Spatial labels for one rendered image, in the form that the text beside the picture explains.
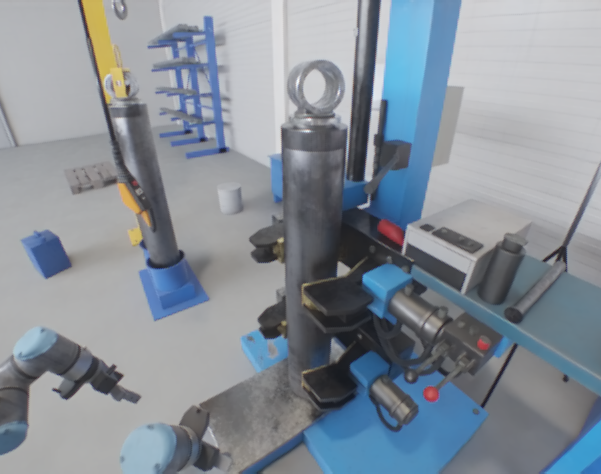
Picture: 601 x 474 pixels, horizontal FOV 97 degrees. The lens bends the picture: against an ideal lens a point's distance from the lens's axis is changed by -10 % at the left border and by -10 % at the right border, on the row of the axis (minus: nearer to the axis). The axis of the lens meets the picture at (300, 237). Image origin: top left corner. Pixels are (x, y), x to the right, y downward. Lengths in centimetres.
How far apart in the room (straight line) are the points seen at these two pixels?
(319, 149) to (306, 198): 16
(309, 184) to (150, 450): 75
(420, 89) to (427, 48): 13
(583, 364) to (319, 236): 77
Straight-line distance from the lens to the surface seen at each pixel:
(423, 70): 118
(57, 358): 97
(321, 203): 96
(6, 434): 91
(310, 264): 107
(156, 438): 65
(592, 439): 131
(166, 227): 224
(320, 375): 133
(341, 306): 92
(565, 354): 94
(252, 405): 171
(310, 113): 94
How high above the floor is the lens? 163
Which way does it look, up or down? 30 degrees down
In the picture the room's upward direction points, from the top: straight up
